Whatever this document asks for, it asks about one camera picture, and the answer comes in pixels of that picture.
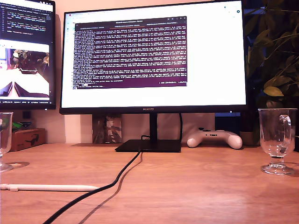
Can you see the leaf patterned box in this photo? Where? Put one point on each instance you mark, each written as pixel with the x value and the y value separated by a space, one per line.
pixel 107 130

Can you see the green packet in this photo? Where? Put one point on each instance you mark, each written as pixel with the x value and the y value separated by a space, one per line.
pixel 17 125

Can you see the green leafy houseplant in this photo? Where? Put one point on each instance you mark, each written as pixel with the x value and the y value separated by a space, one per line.
pixel 273 91

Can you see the white game controller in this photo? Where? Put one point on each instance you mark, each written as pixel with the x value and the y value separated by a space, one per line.
pixel 215 136

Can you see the black Huawei computer monitor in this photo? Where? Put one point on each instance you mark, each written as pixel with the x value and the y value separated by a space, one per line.
pixel 210 70

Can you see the brown cardboard box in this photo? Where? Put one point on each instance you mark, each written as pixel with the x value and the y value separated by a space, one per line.
pixel 28 140

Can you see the white pen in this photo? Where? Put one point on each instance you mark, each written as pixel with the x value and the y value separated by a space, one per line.
pixel 58 187

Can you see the beige plant pot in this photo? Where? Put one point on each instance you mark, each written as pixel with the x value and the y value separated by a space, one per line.
pixel 247 137

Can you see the small footed glass cup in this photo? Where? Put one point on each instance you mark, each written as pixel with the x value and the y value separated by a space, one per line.
pixel 271 130
pixel 5 130

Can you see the black monitor with code window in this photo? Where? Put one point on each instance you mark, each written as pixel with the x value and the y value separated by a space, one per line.
pixel 23 23

